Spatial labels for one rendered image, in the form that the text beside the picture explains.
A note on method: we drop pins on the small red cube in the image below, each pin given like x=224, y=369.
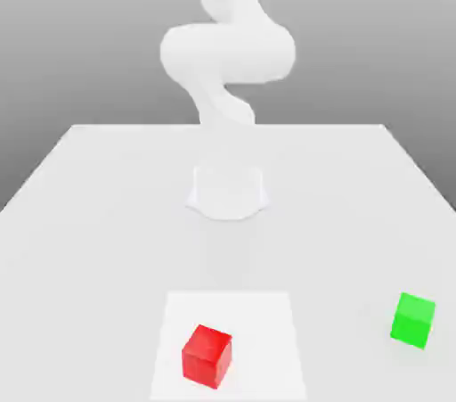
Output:
x=206, y=357

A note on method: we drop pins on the small green cube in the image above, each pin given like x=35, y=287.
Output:
x=412, y=321

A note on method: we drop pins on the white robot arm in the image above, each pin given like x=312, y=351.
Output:
x=228, y=52

